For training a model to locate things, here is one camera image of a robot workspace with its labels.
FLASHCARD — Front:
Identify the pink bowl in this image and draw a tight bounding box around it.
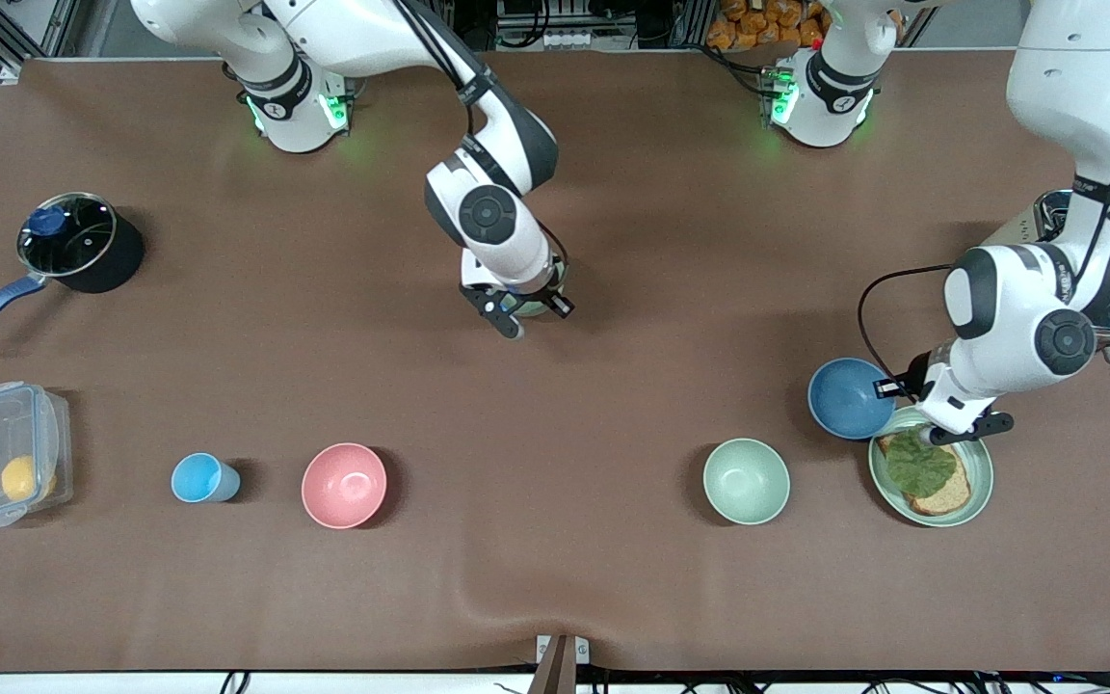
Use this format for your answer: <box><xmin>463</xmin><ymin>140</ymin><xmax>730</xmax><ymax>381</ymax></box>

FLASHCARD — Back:
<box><xmin>301</xmin><ymin>442</ymin><xmax>388</xmax><ymax>530</ymax></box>

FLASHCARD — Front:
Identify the green lettuce leaf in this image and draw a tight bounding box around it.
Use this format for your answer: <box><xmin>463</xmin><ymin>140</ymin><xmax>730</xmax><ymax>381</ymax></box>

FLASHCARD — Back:
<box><xmin>886</xmin><ymin>429</ymin><xmax>959</xmax><ymax>499</ymax></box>

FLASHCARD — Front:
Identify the black pot with blue handle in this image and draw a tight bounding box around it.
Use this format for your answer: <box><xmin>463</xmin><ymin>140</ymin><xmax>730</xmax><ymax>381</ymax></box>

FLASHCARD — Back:
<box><xmin>0</xmin><ymin>193</ymin><xmax>145</xmax><ymax>351</ymax></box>

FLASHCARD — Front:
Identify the yellow round fruit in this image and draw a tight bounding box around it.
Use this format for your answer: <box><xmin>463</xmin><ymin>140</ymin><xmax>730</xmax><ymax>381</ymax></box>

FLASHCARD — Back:
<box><xmin>0</xmin><ymin>455</ymin><xmax>57</xmax><ymax>502</ymax></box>

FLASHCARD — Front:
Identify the wholegrain bread slice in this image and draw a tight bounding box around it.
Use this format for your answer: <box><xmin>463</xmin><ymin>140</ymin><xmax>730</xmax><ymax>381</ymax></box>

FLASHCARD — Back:
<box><xmin>875</xmin><ymin>434</ymin><xmax>972</xmax><ymax>517</ymax></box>

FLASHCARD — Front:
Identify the light blue cup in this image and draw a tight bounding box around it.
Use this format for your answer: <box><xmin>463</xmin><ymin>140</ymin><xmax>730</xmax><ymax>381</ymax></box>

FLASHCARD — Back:
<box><xmin>171</xmin><ymin>452</ymin><xmax>241</xmax><ymax>504</ymax></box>

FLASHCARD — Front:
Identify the glass lid with blue knob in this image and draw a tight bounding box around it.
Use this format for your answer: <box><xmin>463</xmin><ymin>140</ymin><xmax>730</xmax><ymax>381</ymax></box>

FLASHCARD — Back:
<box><xmin>17</xmin><ymin>193</ymin><xmax>119</xmax><ymax>278</ymax></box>

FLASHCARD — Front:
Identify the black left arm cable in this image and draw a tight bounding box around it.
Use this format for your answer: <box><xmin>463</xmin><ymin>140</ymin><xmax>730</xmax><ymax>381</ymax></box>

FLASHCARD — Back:
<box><xmin>857</xmin><ymin>67</ymin><xmax>1110</xmax><ymax>398</ymax></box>

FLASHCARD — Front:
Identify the pale green bowl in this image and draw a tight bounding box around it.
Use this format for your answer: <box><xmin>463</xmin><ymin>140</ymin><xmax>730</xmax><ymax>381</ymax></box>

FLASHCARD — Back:
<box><xmin>502</xmin><ymin>285</ymin><xmax>566</xmax><ymax>320</ymax></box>
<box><xmin>702</xmin><ymin>438</ymin><xmax>791</xmax><ymax>526</ymax></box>

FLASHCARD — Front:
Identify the brown mounting post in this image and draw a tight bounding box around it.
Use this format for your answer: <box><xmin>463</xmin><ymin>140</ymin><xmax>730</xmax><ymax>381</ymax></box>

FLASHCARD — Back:
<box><xmin>528</xmin><ymin>636</ymin><xmax>579</xmax><ymax>694</ymax></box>

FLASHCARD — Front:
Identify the bag of orange fruits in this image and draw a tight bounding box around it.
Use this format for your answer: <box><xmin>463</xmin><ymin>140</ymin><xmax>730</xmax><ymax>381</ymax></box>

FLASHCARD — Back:
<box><xmin>706</xmin><ymin>0</ymin><xmax>831</xmax><ymax>51</ymax></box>

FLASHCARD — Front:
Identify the pale green plate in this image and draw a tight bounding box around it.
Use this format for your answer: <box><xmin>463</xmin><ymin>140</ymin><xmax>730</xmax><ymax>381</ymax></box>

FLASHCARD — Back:
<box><xmin>868</xmin><ymin>410</ymin><xmax>995</xmax><ymax>528</ymax></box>

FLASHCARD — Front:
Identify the brown table cover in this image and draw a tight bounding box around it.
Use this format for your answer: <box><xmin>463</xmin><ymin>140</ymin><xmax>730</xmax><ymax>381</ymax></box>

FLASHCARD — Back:
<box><xmin>0</xmin><ymin>48</ymin><xmax>1110</xmax><ymax>674</ymax></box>

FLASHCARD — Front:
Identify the blue bowl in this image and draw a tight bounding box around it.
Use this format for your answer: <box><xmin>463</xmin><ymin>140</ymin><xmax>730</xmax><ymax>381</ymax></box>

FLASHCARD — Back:
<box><xmin>807</xmin><ymin>358</ymin><xmax>900</xmax><ymax>441</ymax></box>

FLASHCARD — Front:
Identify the silver metal table bracket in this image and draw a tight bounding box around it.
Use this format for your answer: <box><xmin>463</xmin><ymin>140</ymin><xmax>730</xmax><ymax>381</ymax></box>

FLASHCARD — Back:
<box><xmin>536</xmin><ymin>634</ymin><xmax>591</xmax><ymax>666</ymax></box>

